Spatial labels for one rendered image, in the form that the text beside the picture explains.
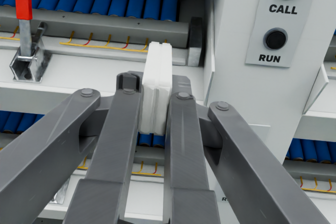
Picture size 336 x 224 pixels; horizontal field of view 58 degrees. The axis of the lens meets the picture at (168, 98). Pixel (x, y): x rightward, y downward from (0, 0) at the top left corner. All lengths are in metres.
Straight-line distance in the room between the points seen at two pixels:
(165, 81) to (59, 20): 0.22
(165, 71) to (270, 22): 0.13
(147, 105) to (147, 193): 0.30
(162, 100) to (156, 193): 0.30
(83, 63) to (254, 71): 0.18
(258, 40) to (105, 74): 0.16
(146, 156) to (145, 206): 0.07
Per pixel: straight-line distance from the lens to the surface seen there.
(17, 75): 0.33
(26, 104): 0.35
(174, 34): 0.33
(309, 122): 0.34
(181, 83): 0.17
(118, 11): 0.37
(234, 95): 0.30
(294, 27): 0.27
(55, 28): 0.36
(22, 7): 0.32
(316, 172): 0.49
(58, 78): 0.33
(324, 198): 0.50
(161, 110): 0.15
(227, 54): 0.27
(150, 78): 0.15
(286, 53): 0.28
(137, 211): 0.44
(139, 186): 0.45
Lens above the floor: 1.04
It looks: 33 degrees down
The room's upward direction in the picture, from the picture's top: 5 degrees clockwise
